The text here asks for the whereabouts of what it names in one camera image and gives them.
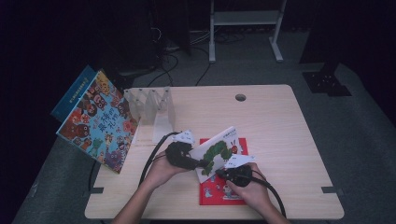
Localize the black tape piece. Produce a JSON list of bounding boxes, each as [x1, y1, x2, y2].
[[321, 186, 345, 197], [82, 187, 105, 198]]

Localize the black floor cables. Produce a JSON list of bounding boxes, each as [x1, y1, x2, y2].
[[146, 27, 237, 88]]

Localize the white metal stand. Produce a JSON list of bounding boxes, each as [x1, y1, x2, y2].
[[208, 0, 288, 64]]

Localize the person's right hand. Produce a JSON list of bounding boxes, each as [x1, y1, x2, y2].
[[226, 163, 272, 213]]

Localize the dark stand with base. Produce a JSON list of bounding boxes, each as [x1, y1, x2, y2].
[[102, 0, 158, 94]]

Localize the blue monster picture book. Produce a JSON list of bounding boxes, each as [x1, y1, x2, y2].
[[50, 64, 97, 123]]

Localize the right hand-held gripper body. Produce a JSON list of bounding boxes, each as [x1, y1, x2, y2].
[[223, 154, 256, 188]]

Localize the black stand with floor plate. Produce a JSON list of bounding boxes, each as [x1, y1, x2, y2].
[[298, 0, 353, 97]]

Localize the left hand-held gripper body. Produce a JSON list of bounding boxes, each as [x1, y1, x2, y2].
[[165, 130, 200, 171]]

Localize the thin black table cable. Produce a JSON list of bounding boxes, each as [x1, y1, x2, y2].
[[88, 160, 98, 191]]

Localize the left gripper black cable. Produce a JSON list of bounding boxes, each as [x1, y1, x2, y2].
[[138, 131, 181, 188]]

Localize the person's left hand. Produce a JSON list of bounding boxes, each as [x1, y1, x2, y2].
[[143, 150, 191, 191]]

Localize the white caterpillar picture book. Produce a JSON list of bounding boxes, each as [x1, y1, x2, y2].
[[190, 125, 242, 185]]

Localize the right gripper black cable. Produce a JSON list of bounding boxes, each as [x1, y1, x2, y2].
[[248, 175, 288, 218]]

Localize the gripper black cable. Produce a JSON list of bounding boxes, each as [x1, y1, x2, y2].
[[138, 131, 181, 188], [248, 175, 288, 218]]

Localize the clear acrylic book rack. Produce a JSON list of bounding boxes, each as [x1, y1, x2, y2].
[[123, 87, 177, 145]]

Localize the red picture book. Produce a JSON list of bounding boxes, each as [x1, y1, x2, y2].
[[199, 137, 249, 206]]

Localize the colourful animal picture book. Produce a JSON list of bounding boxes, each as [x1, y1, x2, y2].
[[55, 69, 139, 175]]

